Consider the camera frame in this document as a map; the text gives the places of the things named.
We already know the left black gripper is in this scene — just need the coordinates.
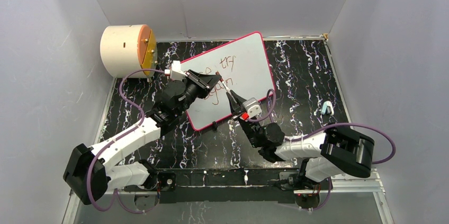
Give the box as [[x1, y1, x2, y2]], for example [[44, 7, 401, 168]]
[[176, 71, 222, 118]]

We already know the white whiteboard marker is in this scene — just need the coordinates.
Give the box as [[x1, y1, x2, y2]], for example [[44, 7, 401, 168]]
[[215, 71, 231, 94]]

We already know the pink framed whiteboard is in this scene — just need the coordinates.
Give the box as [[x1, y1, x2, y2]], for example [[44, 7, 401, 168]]
[[181, 32, 275, 131]]

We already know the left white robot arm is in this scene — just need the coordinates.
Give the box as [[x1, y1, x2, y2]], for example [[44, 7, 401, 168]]
[[63, 70, 221, 205]]

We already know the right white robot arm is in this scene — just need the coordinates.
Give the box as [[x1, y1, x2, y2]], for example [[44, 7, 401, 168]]
[[226, 90, 374, 191]]

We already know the black whiteboard stand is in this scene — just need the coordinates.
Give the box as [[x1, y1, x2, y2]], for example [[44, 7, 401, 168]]
[[211, 121, 218, 131]]

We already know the cream cylindrical drawer box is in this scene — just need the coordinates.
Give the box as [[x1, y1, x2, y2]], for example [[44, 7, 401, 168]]
[[100, 24, 158, 78]]

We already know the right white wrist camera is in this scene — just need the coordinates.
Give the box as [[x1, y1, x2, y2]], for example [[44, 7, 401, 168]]
[[233, 98, 262, 122]]

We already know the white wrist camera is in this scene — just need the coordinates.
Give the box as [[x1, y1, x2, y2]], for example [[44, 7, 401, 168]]
[[164, 60, 187, 81], [233, 98, 262, 122]]

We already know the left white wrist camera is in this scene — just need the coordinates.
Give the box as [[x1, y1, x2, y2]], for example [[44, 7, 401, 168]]
[[164, 60, 187, 81]]

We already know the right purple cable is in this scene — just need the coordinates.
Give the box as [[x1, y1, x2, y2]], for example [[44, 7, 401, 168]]
[[247, 89, 397, 211]]

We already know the purple cable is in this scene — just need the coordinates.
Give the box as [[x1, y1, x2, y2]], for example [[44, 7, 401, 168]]
[[86, 69, 173, 214], [247, 89, 397, 211]]

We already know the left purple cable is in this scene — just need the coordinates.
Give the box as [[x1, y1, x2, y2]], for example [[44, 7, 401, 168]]
[[86, 69, 173, 214]]

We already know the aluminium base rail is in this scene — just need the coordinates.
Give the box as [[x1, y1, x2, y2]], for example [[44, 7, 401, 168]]
[[63, 168, 393, 223]]

